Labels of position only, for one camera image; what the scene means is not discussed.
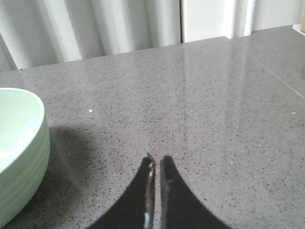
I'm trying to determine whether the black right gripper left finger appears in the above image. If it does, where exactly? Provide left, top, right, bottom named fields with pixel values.
left=87, top=154, right=155, bottom=229

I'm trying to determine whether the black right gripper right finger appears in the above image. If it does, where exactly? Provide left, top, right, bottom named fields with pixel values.
left=160, top=156, right=229, bottom=229

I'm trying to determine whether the green ribbed bowl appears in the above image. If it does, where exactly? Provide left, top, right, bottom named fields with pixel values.
left=0, top=88, right=50, bottom=227

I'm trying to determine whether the white curtain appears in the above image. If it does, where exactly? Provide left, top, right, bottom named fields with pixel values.
left=0, top=0, right=304, bottom=72

